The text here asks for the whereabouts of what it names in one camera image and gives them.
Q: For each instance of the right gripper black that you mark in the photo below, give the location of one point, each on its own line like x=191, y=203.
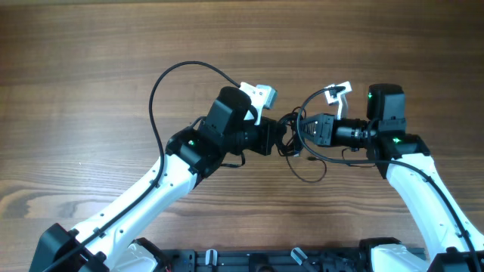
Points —
x=322, y=129

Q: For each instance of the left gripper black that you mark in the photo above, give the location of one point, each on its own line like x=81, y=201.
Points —
x=268, y=137

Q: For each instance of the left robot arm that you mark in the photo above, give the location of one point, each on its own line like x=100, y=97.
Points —
x=108, y=241

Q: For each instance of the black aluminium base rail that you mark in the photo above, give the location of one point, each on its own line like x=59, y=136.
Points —
x=257, y=260

